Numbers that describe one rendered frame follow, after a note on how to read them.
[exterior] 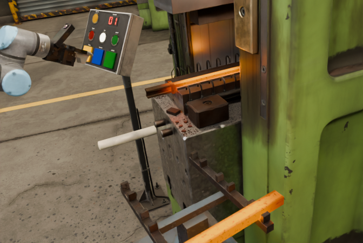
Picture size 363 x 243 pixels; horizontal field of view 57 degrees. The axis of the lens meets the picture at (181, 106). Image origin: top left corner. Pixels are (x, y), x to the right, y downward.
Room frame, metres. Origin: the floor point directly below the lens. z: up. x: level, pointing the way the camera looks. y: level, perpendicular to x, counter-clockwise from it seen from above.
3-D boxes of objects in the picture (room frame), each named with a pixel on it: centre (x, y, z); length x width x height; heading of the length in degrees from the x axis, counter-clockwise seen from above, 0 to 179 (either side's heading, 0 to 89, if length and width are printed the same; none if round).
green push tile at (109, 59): (1.50, 0.30, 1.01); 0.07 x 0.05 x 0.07; 43
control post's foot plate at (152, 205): (1.66, 0.27, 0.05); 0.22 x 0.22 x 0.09; 18
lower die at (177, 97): (1.21, -0.18, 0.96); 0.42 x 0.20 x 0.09; 108
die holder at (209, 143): (1.16, -0.20, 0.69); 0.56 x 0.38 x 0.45; 108
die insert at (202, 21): (1.20, -0.22, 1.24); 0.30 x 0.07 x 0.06; 108
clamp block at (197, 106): (1.00, -0.09, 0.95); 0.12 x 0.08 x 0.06; 108
